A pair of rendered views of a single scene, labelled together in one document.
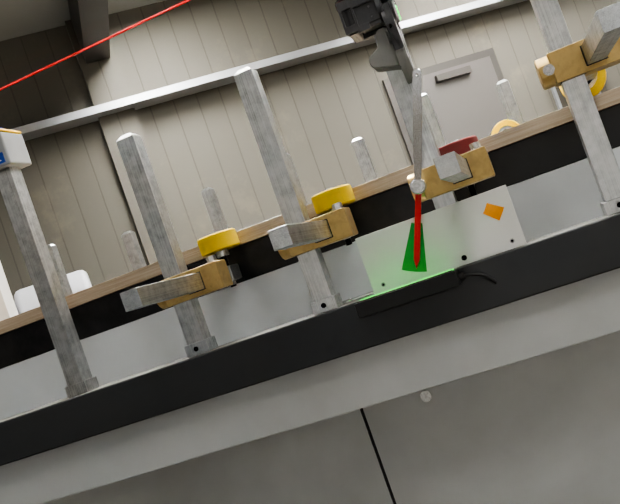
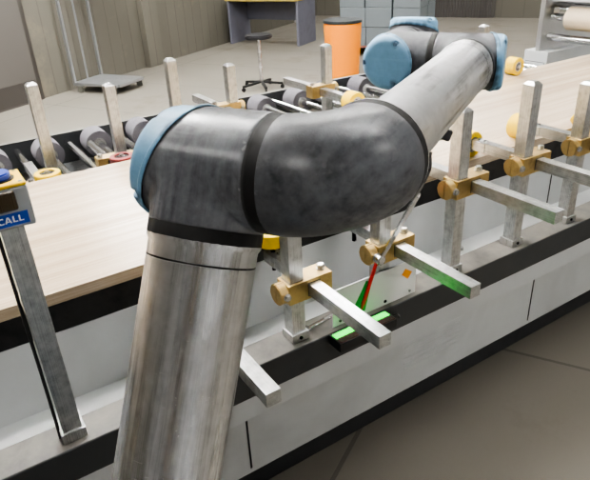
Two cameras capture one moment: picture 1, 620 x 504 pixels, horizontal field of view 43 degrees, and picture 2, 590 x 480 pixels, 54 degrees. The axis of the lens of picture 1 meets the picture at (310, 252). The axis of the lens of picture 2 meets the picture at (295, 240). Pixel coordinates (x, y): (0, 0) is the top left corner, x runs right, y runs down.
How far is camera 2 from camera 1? 1.25 m
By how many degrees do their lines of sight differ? 53
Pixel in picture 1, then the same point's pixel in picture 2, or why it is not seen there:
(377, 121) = not seen: outside the picture
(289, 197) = (298, 262)
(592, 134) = (457, 230)
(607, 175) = (455, 253)
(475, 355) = (365, 353)
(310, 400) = not seen: hidden behind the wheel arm
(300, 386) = not seen: hidden behind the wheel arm
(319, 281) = (301, 320)
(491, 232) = (402, 286)
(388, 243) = (350, 294)
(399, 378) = (324, 373)
